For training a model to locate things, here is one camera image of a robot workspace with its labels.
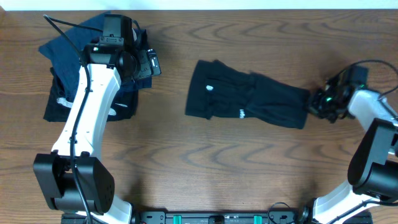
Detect black polo shirt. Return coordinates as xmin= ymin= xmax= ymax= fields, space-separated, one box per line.
xmin=185 ymin=60 xmax=310 ymax=129

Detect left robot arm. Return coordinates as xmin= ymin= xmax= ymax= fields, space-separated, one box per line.
xmin=33 ymin=14 xmax=161 ymax=223

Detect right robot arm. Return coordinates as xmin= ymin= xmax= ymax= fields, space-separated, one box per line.
xmin=297 ymin=60 xmax=397 ymax=224

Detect folded black garment white stripe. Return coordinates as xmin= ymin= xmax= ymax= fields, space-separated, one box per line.
xmin=44 ymin=67 xmax=139 ymax=122

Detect folded dark blue shorts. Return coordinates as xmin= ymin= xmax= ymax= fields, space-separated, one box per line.
xmin=38 ymin=11 xmax=152 ymax=102

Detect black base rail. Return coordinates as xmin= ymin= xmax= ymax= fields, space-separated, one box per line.
xmin=131 ymin=210 xmax=299 ymax=224

